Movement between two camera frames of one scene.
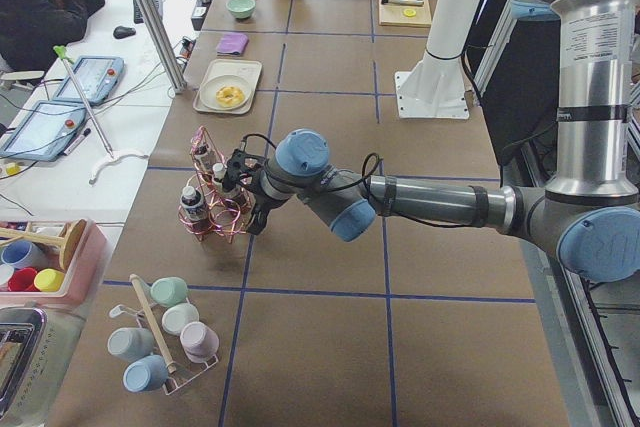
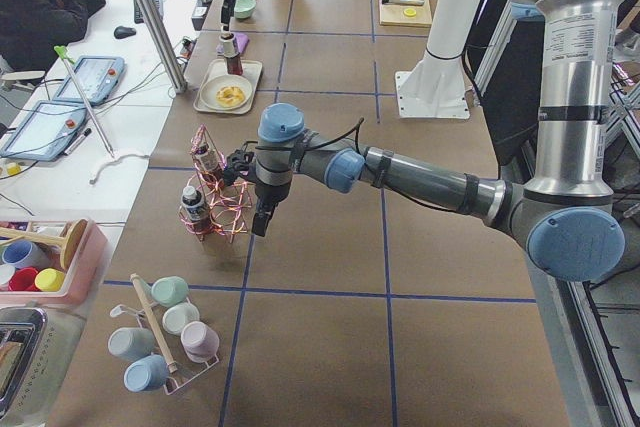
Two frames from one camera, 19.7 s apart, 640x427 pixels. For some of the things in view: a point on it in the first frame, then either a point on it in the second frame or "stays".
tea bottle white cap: [219, 170] to [233, 59]
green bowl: [241, 7] stays
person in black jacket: [41, 10] stays
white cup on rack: [175, 316] stays
